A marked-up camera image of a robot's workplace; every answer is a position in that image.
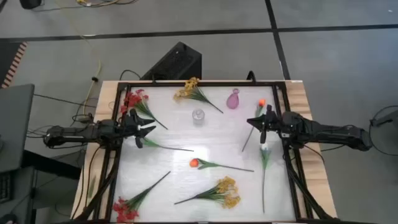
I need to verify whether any dark keypad device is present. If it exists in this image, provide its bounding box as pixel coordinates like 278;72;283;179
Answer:
0;172;13;205

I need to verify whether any yellow and white cable bundle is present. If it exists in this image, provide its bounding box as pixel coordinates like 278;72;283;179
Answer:
74;0;139;9

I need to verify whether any black round object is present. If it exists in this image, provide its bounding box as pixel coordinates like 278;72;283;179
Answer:
19;0;43;10

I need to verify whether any clear glass vase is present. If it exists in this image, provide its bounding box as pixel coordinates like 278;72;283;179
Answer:
191;108;206;126

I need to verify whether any black metal table frame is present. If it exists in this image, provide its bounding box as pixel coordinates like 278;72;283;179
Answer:
70;80;340;224

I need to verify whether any loose green leaf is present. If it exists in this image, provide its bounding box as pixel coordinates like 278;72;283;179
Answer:
87;175;97;199

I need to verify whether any thin black cable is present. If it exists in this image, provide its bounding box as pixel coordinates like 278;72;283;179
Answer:
32;93;98;109

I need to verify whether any black mat with striped edge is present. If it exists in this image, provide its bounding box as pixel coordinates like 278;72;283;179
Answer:
0;41;29;90

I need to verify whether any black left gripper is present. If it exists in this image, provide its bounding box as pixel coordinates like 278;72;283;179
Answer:
120;108;157;149

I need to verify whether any yellow artificial flower bunch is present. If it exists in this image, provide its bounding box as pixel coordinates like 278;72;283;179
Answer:
173;77;224;114
174;175;242;210

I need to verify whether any black computer tower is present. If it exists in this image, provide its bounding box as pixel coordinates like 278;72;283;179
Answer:
139;41;203;81

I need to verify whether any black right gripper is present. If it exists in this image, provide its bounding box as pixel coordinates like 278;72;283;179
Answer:
246;105;284;144

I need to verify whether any grey cabinet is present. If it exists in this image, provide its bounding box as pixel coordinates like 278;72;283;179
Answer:
0;83;35;174

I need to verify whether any white artificial tulip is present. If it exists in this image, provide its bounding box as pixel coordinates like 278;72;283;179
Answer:
259;142;272;215
141;138;195;152

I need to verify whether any black cable loop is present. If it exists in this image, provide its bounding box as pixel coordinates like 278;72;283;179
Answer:
119;68;142;82

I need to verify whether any purple glass vase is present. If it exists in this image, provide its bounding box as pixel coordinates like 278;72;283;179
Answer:
226;88;241;110

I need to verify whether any orange artificial tulip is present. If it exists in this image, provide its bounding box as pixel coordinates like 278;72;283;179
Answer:
241;98;267;153
188;157;255;173

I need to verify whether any red artificial flower bunch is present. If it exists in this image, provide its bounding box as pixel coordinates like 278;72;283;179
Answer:
112;170;172;223
119;88;169;131

